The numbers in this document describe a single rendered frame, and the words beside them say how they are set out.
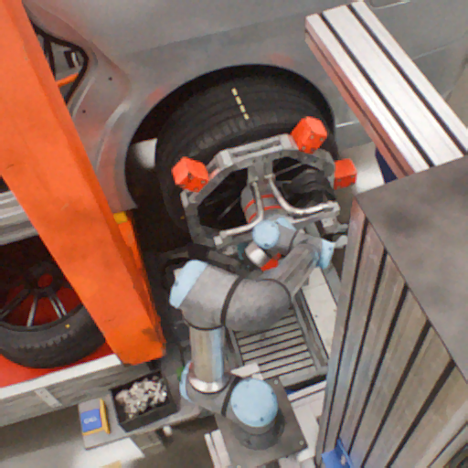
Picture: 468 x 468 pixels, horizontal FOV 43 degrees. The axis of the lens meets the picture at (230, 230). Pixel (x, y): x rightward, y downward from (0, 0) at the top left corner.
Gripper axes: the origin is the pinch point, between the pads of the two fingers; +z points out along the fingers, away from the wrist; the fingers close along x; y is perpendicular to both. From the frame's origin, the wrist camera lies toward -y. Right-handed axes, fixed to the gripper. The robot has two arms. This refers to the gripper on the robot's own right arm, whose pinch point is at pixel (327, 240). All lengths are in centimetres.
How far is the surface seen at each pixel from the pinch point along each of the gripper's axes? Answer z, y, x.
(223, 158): 28.0, 28.9, -23.3
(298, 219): 10.1, 14.9, -2.0
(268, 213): 17.4, 8.9, -11.7
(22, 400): 126, -51, 1
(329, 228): 0.6, 10.5, 1.5
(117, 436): 89, -38, 31
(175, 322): 59, -43, -8
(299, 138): 2.4, 28.8, -23.1
